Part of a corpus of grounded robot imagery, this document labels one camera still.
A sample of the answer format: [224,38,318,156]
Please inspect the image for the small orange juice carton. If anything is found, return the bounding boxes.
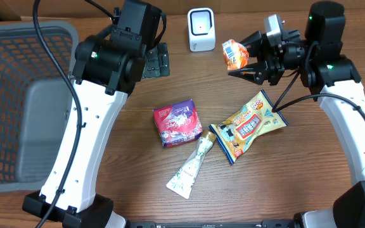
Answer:
[222,39,250,71]

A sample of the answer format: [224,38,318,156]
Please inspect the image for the red purple snack pack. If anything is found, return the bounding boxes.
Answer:
[153,99,203,148]

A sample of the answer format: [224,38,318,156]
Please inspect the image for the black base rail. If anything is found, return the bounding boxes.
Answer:
[125,219,300,228]

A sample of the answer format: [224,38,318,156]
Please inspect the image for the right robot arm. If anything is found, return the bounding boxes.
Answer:
[229,1,365,228]

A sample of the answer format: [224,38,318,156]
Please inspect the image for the white barcode scanner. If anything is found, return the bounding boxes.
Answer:
[187,8,216,52]

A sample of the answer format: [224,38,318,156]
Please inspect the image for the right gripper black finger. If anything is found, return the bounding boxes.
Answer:
[227,61,269,85]
[240,31,263,57]

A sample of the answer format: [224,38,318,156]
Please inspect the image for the white tube pouch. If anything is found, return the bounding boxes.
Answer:
[166,130,217,199]

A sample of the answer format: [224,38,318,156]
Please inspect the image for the cream snack bag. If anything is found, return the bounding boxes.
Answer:
[210,90,288,164]

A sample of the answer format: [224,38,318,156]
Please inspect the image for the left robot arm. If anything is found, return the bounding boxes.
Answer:
[22,1,167,228]

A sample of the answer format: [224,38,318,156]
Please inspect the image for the grey plastic shopping basket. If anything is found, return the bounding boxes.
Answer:
[0,21,79,193]

